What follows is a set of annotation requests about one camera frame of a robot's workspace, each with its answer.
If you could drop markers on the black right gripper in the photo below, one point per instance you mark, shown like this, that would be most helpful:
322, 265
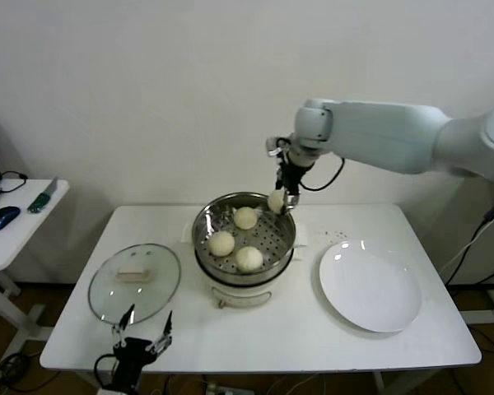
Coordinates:
292, 175

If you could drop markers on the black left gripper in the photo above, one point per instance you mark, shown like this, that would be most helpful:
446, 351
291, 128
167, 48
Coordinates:
129, 354

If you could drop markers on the cream electric cooker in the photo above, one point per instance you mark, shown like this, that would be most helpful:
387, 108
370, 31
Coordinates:
239, 296

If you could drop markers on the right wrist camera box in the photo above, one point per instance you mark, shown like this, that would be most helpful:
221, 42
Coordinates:
276, 146

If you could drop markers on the blue computer mouse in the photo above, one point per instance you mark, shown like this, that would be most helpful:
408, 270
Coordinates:
2, 217

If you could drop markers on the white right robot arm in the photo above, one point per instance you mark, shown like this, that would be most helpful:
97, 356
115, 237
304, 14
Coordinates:
387, 136

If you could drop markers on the white side table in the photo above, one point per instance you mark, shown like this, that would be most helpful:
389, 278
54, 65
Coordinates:
24, 230

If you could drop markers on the stainless steel steamer basket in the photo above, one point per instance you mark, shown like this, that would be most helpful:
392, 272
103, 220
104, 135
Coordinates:
271, 243

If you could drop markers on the white steamed baozi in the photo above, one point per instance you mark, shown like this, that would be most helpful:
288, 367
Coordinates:
249, 258
246, 217
221, 243
276, 201

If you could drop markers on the round glass lid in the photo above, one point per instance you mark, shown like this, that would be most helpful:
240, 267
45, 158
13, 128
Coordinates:
156, 284

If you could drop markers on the white round plate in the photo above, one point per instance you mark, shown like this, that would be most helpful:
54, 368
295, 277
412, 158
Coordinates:
370, 288

